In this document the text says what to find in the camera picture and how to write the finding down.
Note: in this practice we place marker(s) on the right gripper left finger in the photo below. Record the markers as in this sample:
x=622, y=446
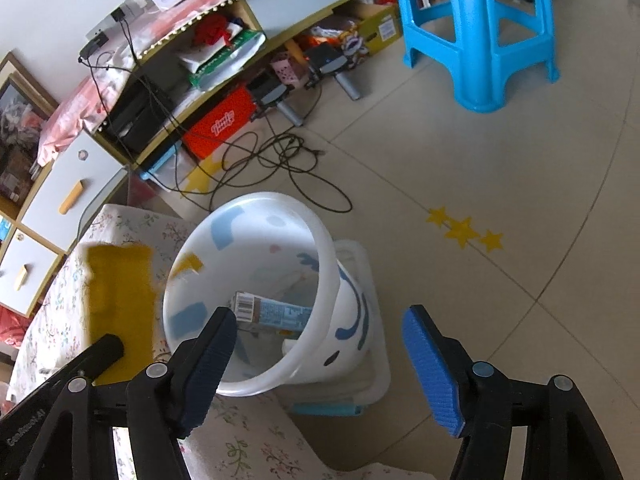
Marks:
x=200, y=367

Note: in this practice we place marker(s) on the blue plastic stool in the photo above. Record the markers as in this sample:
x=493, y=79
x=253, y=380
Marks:
x=482, y=44

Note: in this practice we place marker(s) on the white patterned trash bin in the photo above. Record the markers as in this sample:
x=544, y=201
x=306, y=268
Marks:
x=302, y=317

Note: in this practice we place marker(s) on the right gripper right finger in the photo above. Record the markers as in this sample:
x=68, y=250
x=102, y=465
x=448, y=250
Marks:
x=441, y=364

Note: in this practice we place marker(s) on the yellow snack bag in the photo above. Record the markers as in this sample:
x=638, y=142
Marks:
x=120, y=300

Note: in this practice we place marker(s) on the wooden cabinet with drawers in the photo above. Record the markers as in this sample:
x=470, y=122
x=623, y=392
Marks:
x=47, y=205

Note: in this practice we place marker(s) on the red box under cabinet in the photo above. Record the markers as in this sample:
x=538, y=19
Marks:
x=219, y=123

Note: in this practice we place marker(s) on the pink cloth on cabinet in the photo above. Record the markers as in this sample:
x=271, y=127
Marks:
x=86, y=108

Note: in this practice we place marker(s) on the floral tablecloth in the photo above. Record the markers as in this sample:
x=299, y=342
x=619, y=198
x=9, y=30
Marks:
x=71, y=428

